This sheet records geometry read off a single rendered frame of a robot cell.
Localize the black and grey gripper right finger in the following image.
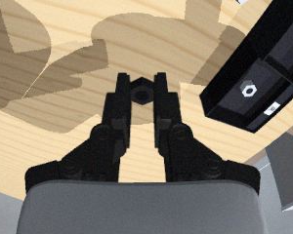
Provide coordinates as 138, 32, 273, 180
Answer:
153, 72, 261, 196

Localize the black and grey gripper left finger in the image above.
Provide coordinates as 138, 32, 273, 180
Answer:
24, 72, 132, 194

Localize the black hex nut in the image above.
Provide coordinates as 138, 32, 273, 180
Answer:
130, 77, 154, 105

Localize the grey hex nut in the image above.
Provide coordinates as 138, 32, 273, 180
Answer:
239, 80, 257, 97

